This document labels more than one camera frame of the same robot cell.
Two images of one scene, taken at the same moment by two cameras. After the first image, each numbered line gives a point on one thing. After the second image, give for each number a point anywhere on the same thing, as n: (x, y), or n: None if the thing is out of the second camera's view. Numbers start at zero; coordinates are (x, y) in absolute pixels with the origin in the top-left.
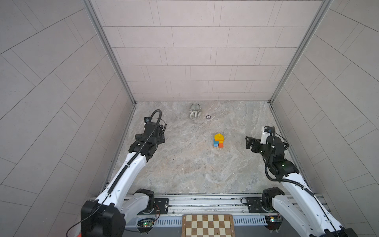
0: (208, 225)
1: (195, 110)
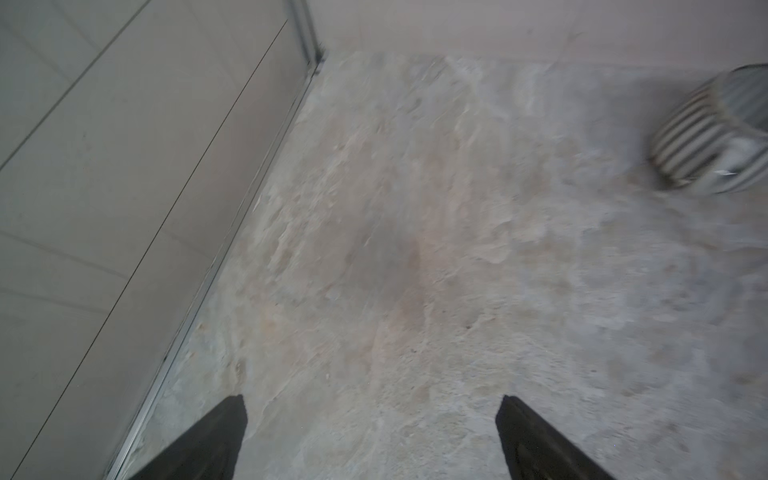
0: None
1: (714, 138)
